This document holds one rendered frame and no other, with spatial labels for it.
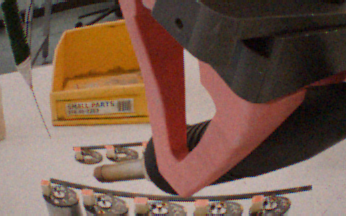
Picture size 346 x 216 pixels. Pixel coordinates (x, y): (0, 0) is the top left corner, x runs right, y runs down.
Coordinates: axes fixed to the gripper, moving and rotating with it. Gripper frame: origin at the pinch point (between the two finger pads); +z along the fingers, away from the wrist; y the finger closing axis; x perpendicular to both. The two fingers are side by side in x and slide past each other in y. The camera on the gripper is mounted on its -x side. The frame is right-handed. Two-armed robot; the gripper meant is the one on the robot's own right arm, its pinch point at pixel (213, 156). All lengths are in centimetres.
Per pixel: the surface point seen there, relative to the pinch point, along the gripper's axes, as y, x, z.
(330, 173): -21.0, -3.0, 16.1
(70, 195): 0.6, -6.8, 10.8
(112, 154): -10.9, -17.0, 22.8
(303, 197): -16.6, -2.6, 15.8
